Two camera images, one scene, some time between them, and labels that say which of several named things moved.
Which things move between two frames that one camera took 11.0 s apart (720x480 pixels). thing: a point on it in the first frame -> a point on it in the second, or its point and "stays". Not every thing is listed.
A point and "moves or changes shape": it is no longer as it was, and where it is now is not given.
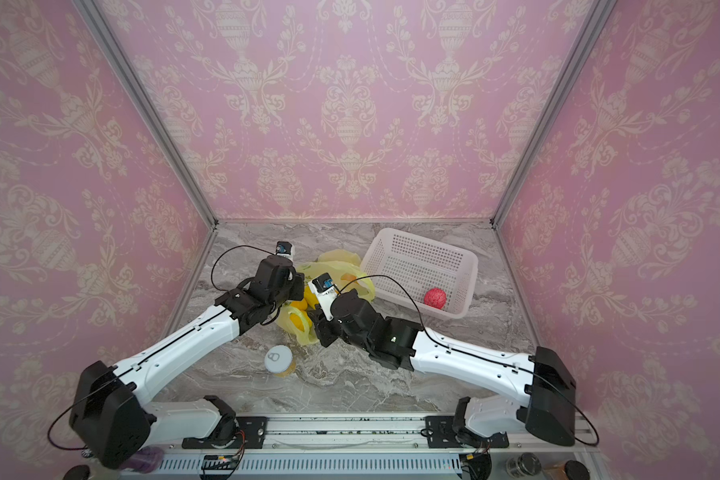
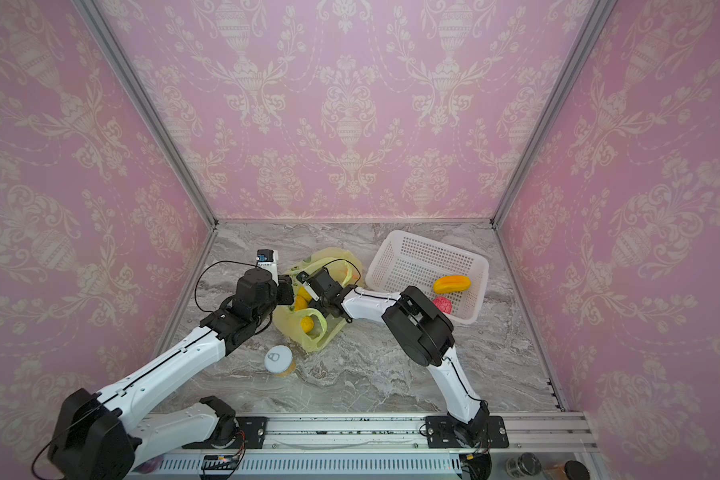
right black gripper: x=322 y=324 -> x=309 y=283
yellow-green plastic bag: x=347 y=272 stays
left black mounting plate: x=239 y=432 stays
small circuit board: x=219 y=462 stays
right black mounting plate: x=441 y=432 stays
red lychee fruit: x=435 y=297 moves or changes shape
